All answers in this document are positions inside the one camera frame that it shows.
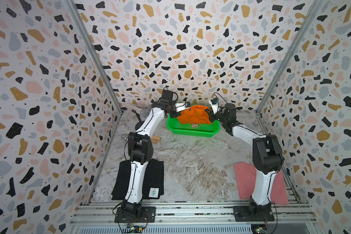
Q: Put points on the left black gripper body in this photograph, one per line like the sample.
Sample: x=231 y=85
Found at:
x=174 y=114

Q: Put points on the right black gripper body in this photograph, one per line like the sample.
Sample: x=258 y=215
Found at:
x=219 y=116

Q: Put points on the green plastic basket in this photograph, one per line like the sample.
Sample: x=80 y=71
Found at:
x=200 y=130

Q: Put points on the orange t-shirt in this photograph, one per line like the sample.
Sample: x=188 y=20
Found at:
x=196 y=114

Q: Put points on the pink t-shirt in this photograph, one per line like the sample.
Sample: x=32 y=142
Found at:
x=246 y=175

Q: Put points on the black t-shirt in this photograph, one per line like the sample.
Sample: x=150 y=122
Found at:
x=153 y=185

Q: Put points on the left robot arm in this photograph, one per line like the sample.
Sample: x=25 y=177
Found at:
x=140 y=151

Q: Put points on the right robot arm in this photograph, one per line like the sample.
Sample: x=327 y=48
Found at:
x=267 y=159

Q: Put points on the microphone on black stand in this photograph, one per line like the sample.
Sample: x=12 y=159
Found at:
x=140 y=113

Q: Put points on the small cardboard piece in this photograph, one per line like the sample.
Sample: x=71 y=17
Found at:
x=155 y=139

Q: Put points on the glittery purple bottle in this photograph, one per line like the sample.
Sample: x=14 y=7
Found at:
x=124 y=137

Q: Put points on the right circuit board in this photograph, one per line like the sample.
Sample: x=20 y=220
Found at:
x=258 y=229

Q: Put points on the circuit board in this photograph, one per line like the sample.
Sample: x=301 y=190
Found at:
x=258 y=229
x=133 y=229

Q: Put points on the left circuit board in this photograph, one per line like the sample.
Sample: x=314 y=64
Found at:
x=133 y=229

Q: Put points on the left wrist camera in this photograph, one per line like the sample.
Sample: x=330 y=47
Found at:
x=182 y=106

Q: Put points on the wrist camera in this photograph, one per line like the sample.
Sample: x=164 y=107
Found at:
x=182 y=106
x=214 y=102

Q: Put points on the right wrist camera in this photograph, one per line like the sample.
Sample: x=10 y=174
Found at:
x=214 y=102

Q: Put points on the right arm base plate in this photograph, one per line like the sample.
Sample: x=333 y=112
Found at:
x=250 y=213

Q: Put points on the aluminium rail frame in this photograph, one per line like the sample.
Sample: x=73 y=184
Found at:
x=194 y=217

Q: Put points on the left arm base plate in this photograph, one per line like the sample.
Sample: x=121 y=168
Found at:
x=144 y=215

